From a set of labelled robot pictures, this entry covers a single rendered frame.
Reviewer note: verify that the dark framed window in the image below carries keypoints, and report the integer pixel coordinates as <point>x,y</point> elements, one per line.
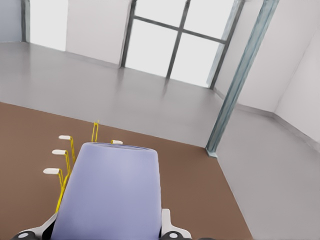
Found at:
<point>178,40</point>

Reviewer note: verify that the silver frame post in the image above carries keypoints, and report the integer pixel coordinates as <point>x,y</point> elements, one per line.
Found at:
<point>241,77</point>

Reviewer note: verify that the lavender blue cup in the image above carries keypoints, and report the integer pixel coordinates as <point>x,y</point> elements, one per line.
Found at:
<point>112,195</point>

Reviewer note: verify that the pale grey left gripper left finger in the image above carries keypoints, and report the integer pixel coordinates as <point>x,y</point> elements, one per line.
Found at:
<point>37,230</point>

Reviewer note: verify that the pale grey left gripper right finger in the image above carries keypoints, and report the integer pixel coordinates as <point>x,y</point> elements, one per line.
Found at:
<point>167,225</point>

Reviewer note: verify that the grey framed doorway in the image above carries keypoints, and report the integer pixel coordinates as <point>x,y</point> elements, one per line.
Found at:
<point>25,21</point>

